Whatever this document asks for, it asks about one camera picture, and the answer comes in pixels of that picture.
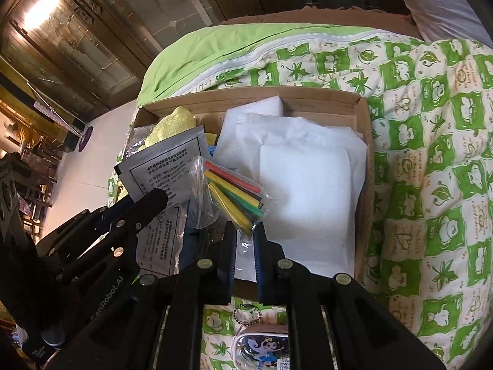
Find yellow cloth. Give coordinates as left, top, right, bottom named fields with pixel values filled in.
left=142, top=107, right=197, bottom=151

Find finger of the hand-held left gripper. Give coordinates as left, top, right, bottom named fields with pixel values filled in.
left=116, top=188, right=169, bottom=240
left=39, top=198, right=133, bottom=248

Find pillow in plastic bag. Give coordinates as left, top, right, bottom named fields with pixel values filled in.
left=387, top=0, right=493, bottom=49

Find cartoon print clear pouch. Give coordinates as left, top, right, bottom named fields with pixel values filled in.
left=230, top=302, right=292, bottom=370

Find wooden glass door cabinet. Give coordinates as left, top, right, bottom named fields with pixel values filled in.
left=0, top=0, right=405, bottom=109

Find floor stand with purple base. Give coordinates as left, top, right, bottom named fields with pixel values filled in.
left=27, top=81, right=95, bottom=153

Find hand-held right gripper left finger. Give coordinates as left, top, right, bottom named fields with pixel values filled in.
left=46, top=220, right=237, bottom=370

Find shallow cardboard box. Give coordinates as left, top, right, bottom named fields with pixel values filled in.
left=131, top=87, right=373, bottom=301

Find white packet with printed text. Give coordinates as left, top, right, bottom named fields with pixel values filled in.
left=235, top=113, right=368, bottom=278

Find green white printed blanket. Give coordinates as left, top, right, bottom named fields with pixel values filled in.
left=104, top=33, right=493, bottom=370

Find plain green bedsheet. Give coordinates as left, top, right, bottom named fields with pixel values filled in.
left=136, top=22, right=370, bottom=105

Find brown mattress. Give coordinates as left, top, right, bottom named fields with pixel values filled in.
left=210, top=4, right=424, bottom=41

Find bag of coloured tubes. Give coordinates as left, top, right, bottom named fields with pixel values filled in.
left=190, top=156, right=282, bottom=247

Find grey printed sachet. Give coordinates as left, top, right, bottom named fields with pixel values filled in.
left=135, top=204, right=189, bottom=278
left=113, top=125, right=206, bottom=211

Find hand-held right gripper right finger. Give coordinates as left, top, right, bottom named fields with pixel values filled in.
left=252, top=221, right=443, bottom=370

